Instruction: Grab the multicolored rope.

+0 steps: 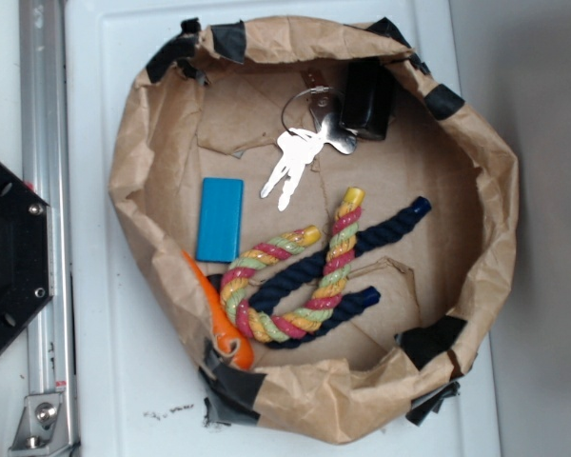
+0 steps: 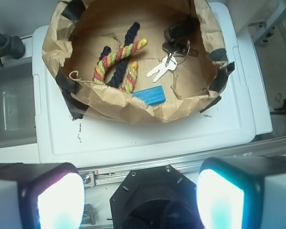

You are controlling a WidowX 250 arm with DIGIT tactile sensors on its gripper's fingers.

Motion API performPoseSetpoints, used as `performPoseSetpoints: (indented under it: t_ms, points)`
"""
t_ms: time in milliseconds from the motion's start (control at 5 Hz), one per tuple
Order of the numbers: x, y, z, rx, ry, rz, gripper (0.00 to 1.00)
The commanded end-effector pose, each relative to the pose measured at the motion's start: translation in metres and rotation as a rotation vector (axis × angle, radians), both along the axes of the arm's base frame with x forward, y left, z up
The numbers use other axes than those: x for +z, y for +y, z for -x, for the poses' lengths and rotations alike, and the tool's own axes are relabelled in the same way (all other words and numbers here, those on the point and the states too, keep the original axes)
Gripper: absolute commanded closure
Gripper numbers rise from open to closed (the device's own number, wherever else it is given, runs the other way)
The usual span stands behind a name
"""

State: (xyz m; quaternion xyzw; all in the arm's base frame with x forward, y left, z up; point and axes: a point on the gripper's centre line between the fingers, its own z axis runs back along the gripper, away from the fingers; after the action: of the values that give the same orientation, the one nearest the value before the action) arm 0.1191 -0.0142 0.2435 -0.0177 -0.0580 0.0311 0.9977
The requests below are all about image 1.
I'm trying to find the brown paper bag bin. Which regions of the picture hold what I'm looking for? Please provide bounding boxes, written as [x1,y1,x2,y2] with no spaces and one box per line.
[108,16,519,444]

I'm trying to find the multicolored twisted rope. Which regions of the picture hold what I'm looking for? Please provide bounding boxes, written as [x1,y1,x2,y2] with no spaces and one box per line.
[219,187,366,345]

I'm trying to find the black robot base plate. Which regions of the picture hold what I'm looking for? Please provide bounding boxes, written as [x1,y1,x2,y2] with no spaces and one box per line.
[0,163,51,355]

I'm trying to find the metal corner bracket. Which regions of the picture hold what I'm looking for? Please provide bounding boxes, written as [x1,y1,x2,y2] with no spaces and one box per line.
[8,392,74,456]

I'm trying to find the dark blue twisted rope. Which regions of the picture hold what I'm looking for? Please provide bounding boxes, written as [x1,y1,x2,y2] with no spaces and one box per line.
[247,196,432,350]

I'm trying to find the aluminium rail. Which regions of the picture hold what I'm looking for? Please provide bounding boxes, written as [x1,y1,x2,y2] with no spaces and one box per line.
[19,1,80,456]

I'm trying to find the silver keys on ring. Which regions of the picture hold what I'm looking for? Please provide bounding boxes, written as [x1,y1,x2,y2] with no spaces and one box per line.
[260,86,357,211]

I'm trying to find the orange plastic tool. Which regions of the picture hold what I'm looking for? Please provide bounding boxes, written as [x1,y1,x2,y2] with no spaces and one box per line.
[182,250,254,370]

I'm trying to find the blue rectangular block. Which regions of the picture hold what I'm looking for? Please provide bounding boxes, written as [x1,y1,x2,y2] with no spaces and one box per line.
[195,177,244,263]

